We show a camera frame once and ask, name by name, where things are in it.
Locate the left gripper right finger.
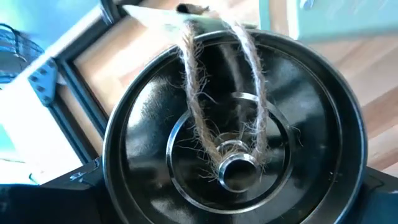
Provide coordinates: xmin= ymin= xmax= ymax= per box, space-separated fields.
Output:
xmin=341 ymin=166 xmax=398 ymax=224

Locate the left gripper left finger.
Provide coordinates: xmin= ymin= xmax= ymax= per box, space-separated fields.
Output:
xmin=0 ymin=157 xmax=125 ymax=224

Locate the grey metal candle jar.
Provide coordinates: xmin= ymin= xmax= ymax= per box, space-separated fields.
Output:
xmin=102 ymin=2 xmax=369 ymax=224

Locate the black floor fan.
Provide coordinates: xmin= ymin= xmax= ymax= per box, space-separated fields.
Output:
xmin=0 ymin=22 xmax=46 ymax=85

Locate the black aluminium table frame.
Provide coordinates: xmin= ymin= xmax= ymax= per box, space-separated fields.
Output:
xmin=27 ymin=0 xmax=146 ymax=164

